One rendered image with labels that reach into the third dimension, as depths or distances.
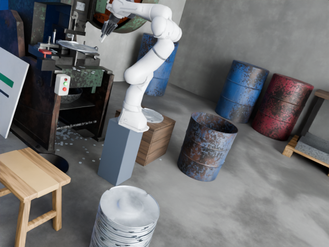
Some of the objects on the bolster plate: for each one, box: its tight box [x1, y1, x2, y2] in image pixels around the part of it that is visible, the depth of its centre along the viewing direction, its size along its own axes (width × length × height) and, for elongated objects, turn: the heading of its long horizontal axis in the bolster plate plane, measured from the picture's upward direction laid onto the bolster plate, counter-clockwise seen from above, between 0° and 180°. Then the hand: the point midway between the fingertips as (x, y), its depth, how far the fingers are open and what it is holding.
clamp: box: [34, 36, 59, 51], centre depth 191 cm, size 6×17×10 cm, turn 110°
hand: (102, 37), depth 197 cm, fingers closed
